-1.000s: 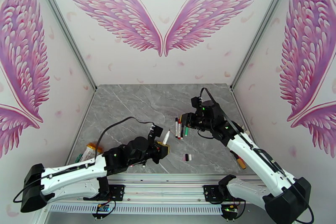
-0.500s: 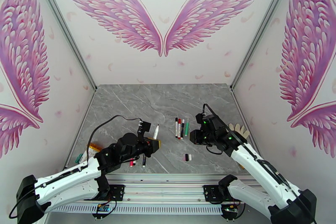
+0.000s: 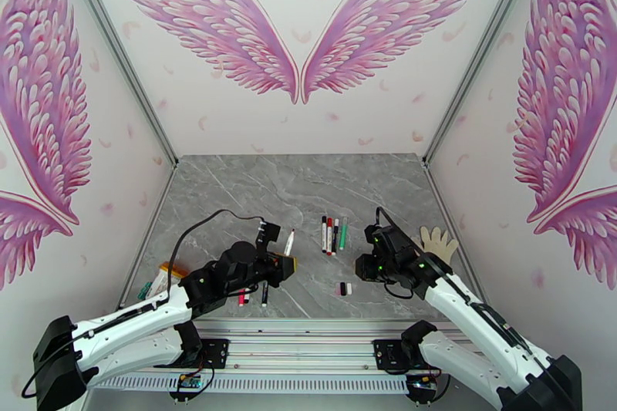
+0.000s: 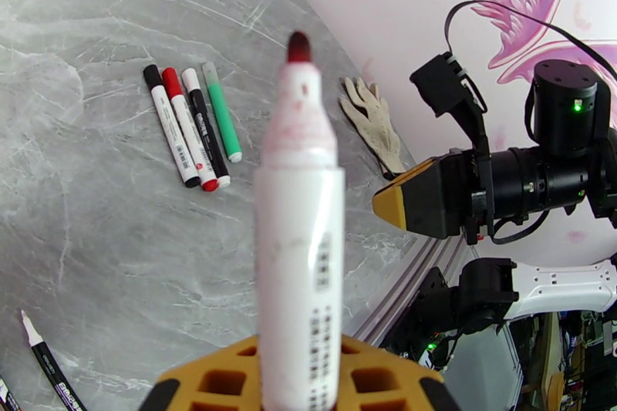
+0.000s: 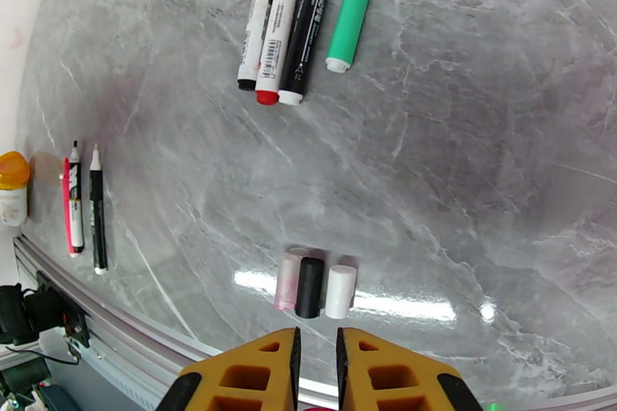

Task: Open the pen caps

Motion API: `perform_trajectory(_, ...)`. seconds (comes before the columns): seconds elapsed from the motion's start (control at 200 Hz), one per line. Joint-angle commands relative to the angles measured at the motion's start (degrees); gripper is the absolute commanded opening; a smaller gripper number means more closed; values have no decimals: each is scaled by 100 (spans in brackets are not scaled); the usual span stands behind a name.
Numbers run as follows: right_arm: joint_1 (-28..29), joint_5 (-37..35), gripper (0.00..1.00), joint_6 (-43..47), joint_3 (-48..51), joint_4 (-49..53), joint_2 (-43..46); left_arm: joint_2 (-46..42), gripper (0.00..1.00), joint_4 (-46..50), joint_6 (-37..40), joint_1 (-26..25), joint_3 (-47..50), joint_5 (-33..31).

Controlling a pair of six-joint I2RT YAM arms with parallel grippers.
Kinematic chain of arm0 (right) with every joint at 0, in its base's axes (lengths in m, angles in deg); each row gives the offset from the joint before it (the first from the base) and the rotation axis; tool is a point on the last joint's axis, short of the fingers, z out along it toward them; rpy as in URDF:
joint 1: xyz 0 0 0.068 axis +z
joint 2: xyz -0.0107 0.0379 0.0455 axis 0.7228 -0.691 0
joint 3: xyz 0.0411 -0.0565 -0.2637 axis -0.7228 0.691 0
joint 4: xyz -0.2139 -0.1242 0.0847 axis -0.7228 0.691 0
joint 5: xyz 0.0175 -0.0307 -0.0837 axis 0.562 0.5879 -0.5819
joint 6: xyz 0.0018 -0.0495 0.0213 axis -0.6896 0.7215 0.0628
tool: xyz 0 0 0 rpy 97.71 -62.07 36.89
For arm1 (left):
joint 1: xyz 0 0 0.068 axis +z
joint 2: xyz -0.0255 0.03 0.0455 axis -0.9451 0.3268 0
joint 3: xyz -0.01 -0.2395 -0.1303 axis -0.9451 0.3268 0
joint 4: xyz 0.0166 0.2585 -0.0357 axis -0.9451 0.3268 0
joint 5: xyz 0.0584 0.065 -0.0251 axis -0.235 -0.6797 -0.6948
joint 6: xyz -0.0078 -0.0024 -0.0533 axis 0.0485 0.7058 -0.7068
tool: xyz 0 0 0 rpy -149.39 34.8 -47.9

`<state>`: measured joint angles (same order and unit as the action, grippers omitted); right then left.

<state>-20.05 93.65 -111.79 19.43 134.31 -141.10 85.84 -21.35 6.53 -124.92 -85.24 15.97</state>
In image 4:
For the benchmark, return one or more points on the half black half white marker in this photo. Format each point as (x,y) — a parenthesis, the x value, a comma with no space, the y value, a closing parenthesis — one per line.
(7,400)

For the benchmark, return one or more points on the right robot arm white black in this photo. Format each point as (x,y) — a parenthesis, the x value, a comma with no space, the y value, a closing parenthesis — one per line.
(564,101)

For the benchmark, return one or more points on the white red marker bold lettering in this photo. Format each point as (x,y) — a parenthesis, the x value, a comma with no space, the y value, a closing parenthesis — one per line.
(299,231)

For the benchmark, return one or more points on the beige work glove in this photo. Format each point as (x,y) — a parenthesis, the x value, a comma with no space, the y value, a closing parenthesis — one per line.
(376,125)

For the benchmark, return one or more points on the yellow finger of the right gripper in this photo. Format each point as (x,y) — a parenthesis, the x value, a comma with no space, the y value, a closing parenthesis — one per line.
(429,202)

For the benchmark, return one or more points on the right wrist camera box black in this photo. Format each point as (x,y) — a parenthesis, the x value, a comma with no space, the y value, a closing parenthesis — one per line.
(436,84)

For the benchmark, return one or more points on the white red marker barcode label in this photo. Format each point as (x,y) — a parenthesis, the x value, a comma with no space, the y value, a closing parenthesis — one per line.
(190,135)

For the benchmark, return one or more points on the white marker cap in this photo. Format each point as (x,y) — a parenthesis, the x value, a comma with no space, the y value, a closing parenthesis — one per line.
(190,79)

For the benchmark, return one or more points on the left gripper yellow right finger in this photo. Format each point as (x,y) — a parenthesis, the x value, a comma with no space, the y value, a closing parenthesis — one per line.
(405,376)

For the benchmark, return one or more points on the green highlighter with clear cap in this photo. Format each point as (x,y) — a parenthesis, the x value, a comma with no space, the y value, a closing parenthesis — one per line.
(224,120)

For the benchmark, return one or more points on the red marker cap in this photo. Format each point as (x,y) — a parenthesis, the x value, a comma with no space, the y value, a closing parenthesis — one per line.
(172,82)

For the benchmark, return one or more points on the white marker with black end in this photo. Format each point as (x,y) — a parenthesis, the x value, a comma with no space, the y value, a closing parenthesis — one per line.
(173,135)

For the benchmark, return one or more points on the black marker cap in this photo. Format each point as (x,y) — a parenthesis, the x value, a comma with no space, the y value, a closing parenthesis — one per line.
(153,77)

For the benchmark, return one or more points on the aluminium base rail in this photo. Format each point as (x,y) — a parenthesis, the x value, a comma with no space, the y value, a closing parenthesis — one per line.
(414,274)

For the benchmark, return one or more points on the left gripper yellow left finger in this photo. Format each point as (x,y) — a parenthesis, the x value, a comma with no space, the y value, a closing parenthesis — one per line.
(190,383)

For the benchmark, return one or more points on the black body whiteboard marker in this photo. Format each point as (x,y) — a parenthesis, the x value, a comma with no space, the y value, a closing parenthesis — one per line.
(53,371)
(208,135)

